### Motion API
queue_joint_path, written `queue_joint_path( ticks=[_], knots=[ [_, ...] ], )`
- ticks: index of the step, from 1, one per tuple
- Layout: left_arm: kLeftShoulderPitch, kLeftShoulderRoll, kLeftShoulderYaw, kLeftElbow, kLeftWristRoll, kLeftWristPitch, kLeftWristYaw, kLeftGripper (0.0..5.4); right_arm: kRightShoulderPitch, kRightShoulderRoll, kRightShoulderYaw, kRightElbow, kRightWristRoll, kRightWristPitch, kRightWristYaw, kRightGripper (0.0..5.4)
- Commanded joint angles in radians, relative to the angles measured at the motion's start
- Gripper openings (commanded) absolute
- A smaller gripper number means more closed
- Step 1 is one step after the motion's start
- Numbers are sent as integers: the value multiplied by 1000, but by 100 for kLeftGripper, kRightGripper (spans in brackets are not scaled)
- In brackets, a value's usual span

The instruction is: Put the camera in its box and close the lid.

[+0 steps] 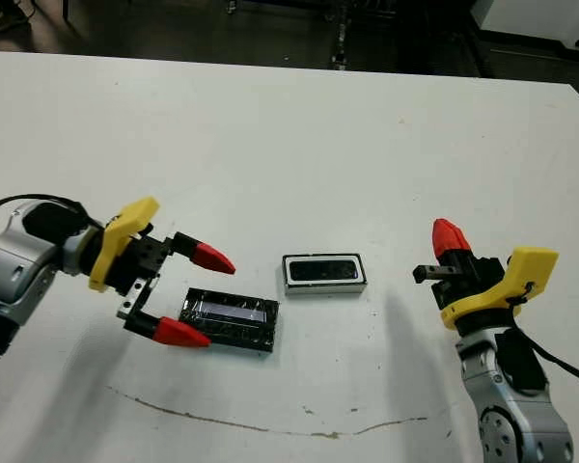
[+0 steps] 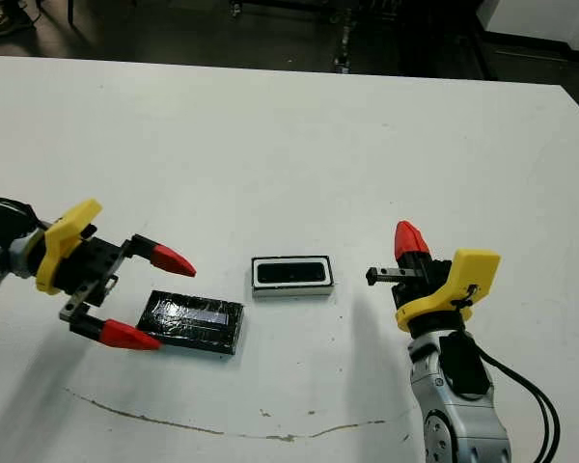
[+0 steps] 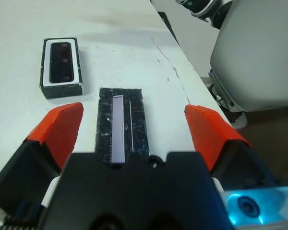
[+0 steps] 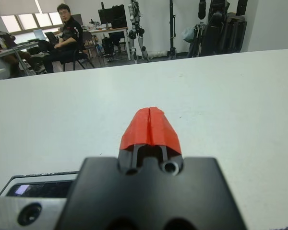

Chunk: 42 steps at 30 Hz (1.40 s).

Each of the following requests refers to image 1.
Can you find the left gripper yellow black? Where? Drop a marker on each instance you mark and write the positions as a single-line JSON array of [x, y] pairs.
[[113, 241]]

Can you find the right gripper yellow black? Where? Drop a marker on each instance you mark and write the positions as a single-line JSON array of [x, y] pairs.
[[531, 272]]

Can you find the black glossy box lid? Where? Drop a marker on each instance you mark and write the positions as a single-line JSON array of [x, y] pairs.
[[236, 333]]

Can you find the black camera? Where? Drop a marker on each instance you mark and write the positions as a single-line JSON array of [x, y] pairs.
[[323, 270]]

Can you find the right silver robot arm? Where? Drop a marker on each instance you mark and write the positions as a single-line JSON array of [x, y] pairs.
[[506, 424]]

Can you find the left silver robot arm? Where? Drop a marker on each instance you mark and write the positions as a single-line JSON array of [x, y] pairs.
[[14, 260]]

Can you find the white cabinet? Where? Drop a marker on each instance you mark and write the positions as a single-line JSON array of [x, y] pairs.
[[535, 14]]

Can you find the black chair leg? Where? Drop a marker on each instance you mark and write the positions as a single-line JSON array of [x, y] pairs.
[[66, 9]]

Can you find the person's brown shoe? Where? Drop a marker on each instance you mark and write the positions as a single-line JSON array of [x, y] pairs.
[[0, 21]]

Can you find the white camera box base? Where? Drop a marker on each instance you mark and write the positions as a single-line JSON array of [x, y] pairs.
[[318, 289]]

